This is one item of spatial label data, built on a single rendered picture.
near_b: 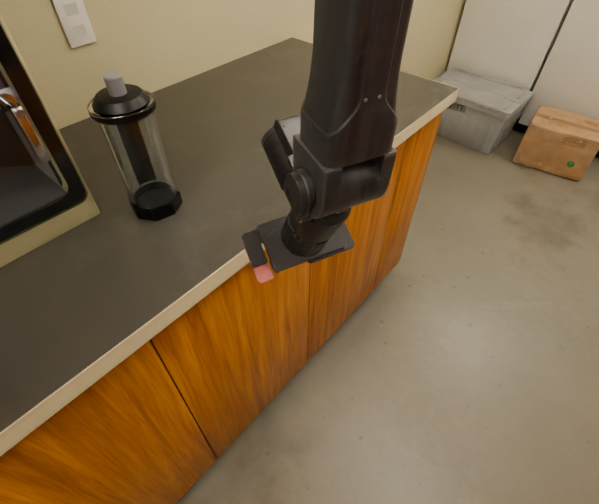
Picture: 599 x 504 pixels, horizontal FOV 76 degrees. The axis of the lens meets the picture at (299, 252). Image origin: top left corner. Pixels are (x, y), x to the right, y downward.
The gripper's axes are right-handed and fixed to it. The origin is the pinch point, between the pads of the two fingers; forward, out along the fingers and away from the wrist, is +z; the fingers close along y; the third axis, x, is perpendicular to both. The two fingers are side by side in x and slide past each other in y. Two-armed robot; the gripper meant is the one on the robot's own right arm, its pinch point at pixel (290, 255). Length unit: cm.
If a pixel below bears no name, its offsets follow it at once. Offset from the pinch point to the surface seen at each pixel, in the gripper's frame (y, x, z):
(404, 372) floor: -53, 42, 96
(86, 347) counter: 32.1, 0.2, 11.1
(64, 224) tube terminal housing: 32.6, -25.9, 22.9
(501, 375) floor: -87, 58, 87
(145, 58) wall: 4, -81, 45
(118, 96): 15.2, -35.2, 2.6
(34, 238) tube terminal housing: 37.8, -24.2, 21.6
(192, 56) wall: -11, -85, 51
